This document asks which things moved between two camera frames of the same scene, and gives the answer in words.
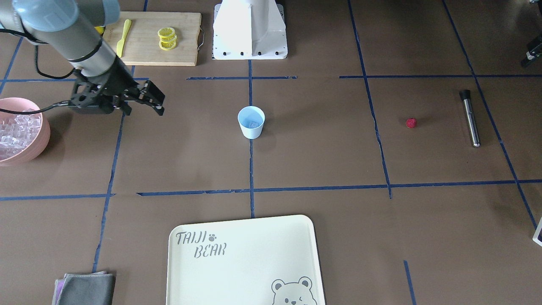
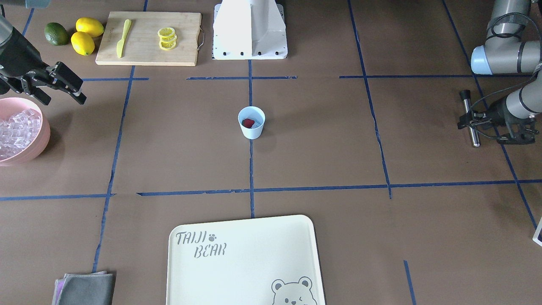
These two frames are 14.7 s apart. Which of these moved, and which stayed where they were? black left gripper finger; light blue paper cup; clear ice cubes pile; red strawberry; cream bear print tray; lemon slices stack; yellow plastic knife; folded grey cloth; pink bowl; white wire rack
Moved: black left gripper finger; red strawberry
Stayed: light blue paper cup; clear ice cubes pile; white wire rack; yellow plastic knife; folded grey cloth; lemon slices stack; cream bear print tray; pink bowl
